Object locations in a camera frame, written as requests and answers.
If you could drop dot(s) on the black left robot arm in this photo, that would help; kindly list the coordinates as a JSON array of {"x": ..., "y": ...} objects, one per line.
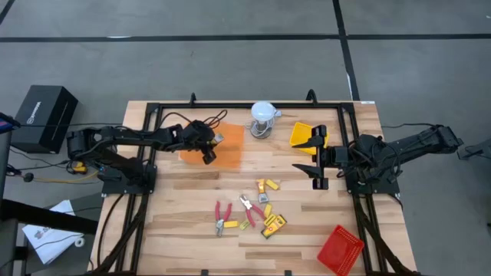
[{"x": 126, "y": 136}]

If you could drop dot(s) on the orange yellow crayon box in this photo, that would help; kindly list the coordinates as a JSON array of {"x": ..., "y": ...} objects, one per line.
[{"x": 261, "y": 188}]

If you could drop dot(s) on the black frame hook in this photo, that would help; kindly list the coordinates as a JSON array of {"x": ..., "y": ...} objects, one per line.
[
  {"x": 311, "y": 97},
  {"x": 193, "y": 99}
]

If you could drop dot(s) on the green eraser black print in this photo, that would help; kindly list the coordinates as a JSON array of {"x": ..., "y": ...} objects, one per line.
[{"x": 244, "y": 225}]

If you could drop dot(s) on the black metal table frame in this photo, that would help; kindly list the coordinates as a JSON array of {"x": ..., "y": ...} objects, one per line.
[{"x": 249, "y": 105}]

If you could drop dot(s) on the white paper sheets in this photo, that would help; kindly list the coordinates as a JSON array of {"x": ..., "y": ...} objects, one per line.
[{"x": 50, "y": 241}]

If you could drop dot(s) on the white bulb wooden base lamp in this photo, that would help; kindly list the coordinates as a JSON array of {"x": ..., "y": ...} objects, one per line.
[{"x": 262, "y": 111}]

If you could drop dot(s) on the black cardboard box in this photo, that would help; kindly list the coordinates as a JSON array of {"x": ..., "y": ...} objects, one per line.
[{"x": 42, "y": 119}]

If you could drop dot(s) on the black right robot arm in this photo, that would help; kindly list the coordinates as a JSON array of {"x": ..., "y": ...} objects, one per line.
[{"x": 406, "y": 147}]

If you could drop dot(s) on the red plastic basket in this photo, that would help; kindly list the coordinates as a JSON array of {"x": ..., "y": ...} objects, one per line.
[{"x": 339, "y": 251}]

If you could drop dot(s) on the black round plug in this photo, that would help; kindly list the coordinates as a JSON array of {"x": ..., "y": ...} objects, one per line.
[{"x": 28, "y": 177}]

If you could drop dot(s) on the white table sticker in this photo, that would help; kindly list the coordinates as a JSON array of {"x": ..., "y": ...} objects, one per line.
[{"x": 367, "y": 102}]

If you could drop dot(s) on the dark device with screen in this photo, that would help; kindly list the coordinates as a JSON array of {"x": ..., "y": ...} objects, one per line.
[{"x": 7, "y": 123}]

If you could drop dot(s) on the white tape roll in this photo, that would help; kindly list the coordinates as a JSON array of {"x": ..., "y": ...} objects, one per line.
[{"x": 75, "y": 242}]

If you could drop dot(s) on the orange translucent plastic tray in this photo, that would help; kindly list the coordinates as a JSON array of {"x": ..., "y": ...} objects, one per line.
[{"x": 230, "y": 153}]

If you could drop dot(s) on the yellow eraser black print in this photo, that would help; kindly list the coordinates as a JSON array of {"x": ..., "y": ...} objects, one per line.
[{"x": 269, "y": 220}]

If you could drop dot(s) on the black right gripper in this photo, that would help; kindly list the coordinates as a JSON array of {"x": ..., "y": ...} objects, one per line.
[{"x": 321, "y": 157}]

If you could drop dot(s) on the yellow plastic basket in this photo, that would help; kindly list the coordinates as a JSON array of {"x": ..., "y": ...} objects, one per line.
[{"x": 301, "y": 134}]

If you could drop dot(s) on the yellow rubber eraser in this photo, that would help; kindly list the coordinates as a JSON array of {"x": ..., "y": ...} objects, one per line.
[
  {"x": 272, "y": 184},
  {"x": 267, "y": 210},
  {"x": 231, "y": 224}
]

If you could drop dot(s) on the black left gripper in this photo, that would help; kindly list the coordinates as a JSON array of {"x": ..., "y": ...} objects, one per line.
[{"x": 197, "y": 134}]

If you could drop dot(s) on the yellow orange plug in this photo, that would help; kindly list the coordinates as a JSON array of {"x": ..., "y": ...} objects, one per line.
[{"x": 79, "y": 167}]

